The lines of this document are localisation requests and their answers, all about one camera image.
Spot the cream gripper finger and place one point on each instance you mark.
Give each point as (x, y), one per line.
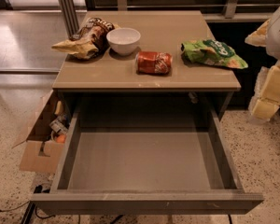
(258, 37)
(266, 99)

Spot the red coke can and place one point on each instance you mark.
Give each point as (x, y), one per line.
(153, 63)

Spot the grey cabinet with top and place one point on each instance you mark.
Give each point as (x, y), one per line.
(161, 31)

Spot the open grey top drawer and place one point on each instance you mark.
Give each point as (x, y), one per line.
(174, 162)

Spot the green chip bag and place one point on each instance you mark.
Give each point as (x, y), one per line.
(212, 52)

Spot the white ceramic bowl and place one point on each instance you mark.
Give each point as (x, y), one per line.
(123, 41)

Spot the brown chip bag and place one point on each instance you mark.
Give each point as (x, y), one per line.
(89, 42)

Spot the cardboard box with items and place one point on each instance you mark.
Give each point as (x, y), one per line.
(41, 152)

